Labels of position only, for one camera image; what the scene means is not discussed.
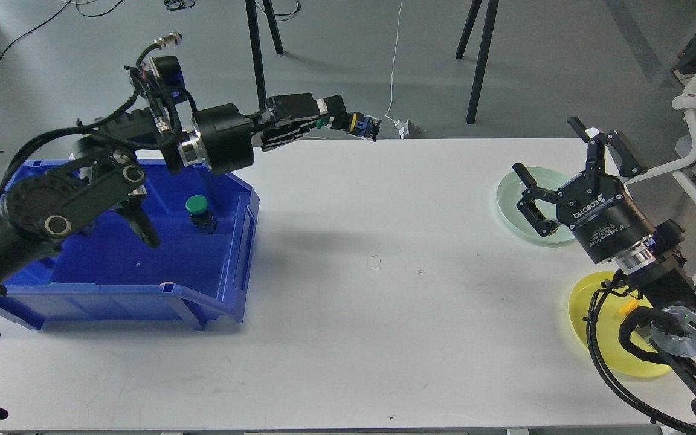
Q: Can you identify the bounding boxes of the light green plate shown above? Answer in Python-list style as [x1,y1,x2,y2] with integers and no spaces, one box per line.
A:
[497,167,578,244]

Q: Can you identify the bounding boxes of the yellow push button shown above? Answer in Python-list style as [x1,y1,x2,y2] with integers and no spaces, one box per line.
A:
[617,299,640,317]

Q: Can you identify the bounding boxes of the green push button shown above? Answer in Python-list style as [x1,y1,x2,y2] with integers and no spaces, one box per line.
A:
[185,195,218,234]
[315,111,382,141]

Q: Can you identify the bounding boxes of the yellow plate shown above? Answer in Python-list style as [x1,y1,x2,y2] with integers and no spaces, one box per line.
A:
[568,271,671,378]

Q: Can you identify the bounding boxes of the black stand legs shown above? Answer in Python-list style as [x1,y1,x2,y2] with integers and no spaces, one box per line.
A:
[455,1,500,126]
[245,0,284,118]

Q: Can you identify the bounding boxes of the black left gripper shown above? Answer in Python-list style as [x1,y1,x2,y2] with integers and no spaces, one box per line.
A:
[179,93,349,175]

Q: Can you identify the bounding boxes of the black floor cable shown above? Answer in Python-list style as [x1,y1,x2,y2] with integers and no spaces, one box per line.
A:
[0,0,125,98]

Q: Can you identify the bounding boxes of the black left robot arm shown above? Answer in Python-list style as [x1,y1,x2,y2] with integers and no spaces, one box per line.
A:
[0,33,378,297]

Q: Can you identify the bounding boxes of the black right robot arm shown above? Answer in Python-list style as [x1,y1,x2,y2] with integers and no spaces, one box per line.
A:
[513,117,696,434]

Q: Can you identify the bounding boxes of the black stand legs right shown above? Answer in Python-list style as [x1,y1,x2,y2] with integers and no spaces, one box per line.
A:
[455,1,500,126]

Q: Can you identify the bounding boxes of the white cable with plug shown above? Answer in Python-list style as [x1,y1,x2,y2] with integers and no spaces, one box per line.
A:
[385,0,422,140]

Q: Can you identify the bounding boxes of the blue plastic bin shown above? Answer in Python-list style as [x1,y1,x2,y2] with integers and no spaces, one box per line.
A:
[0,159,259,330]

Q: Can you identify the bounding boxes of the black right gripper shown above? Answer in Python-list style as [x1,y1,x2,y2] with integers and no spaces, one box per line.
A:
[512,116,658,265]

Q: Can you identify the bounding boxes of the black stand legs left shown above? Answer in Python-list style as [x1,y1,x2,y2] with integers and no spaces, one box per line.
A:
[245,0,284,118]

